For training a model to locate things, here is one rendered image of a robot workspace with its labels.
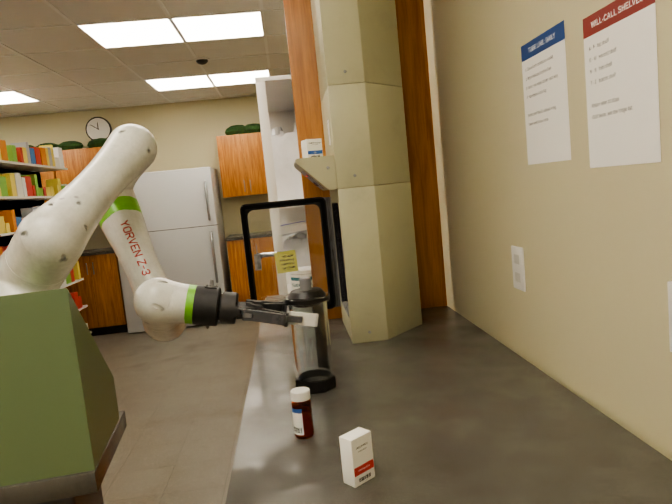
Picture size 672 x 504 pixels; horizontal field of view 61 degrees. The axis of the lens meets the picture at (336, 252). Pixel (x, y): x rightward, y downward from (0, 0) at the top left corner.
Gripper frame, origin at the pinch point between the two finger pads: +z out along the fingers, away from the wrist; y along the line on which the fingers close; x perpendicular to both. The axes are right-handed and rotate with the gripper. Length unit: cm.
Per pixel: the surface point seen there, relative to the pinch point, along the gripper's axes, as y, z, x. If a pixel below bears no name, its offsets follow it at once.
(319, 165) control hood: 34, 1, -37
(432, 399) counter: -17.7, 28.0, 12.2
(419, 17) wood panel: 71, 33, -95
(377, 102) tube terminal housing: 38, 17, -58
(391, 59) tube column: 45, 21, -73
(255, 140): 557, -43, -85
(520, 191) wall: 4, 50, -35
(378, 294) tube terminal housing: 34.1, 23.5, -1.1
